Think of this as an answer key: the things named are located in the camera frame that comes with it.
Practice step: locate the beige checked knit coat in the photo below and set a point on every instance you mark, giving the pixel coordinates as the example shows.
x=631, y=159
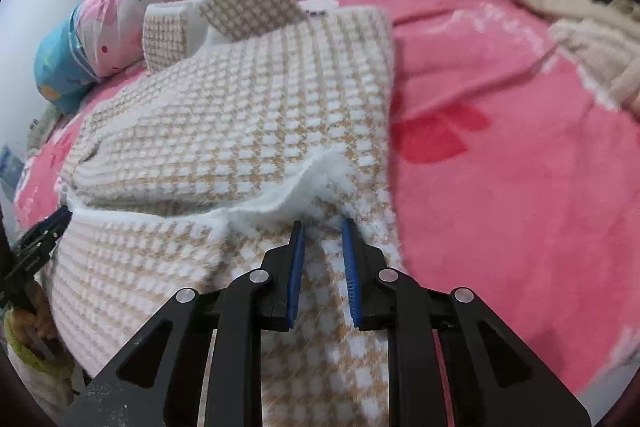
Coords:
x=225, y=132

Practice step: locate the grey knitted cloth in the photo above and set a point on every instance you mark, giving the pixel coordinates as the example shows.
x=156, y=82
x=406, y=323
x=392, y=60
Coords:
x=44, y=132

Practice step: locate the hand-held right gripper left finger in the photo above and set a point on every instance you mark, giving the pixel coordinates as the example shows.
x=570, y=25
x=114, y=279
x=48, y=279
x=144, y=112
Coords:
x=296, y=277

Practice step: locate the pink floral bed blanket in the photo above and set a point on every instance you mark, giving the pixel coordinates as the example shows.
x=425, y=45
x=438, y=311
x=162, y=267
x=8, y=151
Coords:
x=500, y=187

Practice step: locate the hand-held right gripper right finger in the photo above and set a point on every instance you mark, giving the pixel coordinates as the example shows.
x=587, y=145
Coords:
x=352, y=277

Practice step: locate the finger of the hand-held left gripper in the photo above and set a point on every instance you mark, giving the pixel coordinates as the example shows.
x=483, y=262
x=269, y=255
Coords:
x=47, y=232

